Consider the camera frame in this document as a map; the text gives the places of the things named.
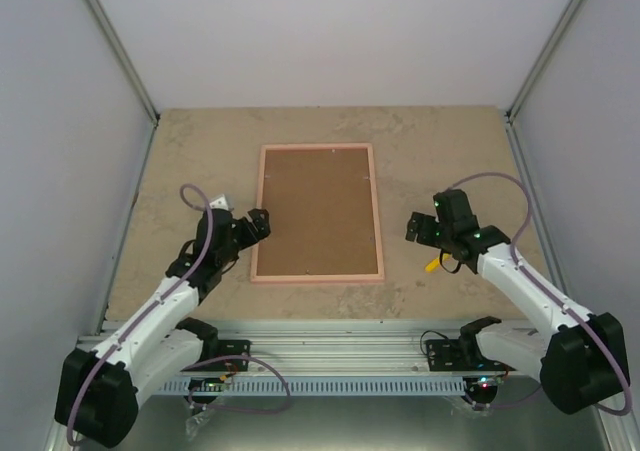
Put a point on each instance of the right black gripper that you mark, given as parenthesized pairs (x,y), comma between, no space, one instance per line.
(425,236)

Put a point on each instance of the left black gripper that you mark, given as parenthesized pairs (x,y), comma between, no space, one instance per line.
(262,228)

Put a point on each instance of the yellow handled screwdriver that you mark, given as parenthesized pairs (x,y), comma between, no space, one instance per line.
(436,263)

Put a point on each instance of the pink picture frame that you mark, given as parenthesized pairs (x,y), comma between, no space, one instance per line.
(320,278)

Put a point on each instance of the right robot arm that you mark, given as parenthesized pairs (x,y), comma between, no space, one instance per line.
(578,358)

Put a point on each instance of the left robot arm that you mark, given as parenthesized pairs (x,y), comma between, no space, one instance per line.
(102,390)

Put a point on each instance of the right circuit board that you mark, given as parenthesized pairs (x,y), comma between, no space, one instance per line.
(489,381)

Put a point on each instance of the circuit board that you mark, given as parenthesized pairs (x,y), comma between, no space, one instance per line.
(489,381)
(210,385)

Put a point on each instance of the left circuit board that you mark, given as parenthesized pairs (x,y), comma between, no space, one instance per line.
(210,385)

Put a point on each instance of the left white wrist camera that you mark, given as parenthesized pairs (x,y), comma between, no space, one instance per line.
(223,202)

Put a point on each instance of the brown frame backing board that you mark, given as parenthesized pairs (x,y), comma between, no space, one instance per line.
(317,211)

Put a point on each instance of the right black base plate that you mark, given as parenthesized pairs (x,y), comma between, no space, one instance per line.
(443,356)

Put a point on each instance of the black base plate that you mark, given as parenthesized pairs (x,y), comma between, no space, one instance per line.
(223,356)
(443,356)

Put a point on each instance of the aluminium rail beam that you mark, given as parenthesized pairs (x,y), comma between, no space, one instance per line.
(339,347)

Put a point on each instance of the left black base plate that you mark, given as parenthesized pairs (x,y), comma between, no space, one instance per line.
(223,356)

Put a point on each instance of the grey slotted cable duct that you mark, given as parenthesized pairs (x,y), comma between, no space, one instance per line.
(269,386)

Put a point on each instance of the left aluminium corner post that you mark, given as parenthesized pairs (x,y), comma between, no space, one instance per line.
(122,57)

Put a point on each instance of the aluminium corner post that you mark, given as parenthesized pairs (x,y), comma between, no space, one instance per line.
(566,19)
(122,57)

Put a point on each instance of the right aluminium corner post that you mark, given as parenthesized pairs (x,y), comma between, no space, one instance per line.
(566,19)

